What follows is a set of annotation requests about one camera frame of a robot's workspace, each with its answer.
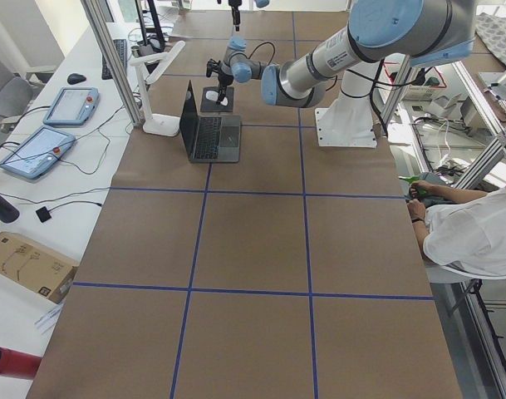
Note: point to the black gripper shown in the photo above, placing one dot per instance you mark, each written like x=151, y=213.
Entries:
x=224, y=77
x=235, y=5

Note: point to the white computer mouse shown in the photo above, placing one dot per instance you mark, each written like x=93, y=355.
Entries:
x=212, y=96

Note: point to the black mouse pad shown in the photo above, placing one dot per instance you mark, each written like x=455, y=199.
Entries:
x=210, y=101

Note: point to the grey laptop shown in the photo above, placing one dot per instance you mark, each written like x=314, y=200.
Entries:
x=209, y=139

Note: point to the black desk mouse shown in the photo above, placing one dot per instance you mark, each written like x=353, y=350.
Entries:
x=75, y=78

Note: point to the blue teach pendant far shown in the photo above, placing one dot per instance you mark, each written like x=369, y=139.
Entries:
x=73, y=106

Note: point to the blue teach pendant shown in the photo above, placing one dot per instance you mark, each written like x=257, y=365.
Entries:
x=73, y=106
x=38, y=153

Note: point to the blue teach pendant near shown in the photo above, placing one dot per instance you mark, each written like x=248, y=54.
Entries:
x=38, y=153

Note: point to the cardboard box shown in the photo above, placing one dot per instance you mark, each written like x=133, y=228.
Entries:
x=36, y=267

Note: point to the person in white shirt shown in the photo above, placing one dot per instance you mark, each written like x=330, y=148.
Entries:
x=468, y=233

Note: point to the red cylinder bottle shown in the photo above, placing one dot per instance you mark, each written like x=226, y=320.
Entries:
x=17, y=364

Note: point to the aluminium frame post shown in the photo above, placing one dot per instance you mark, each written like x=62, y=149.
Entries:
x=98, y=25

